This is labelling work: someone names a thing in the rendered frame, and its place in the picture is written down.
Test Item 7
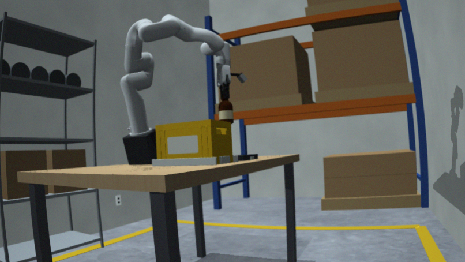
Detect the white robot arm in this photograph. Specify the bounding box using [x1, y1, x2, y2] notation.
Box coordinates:
[120, 15, 231, 136]

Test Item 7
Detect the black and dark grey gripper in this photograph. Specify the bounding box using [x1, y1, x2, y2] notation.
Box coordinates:
[216, 65, 231, 100]

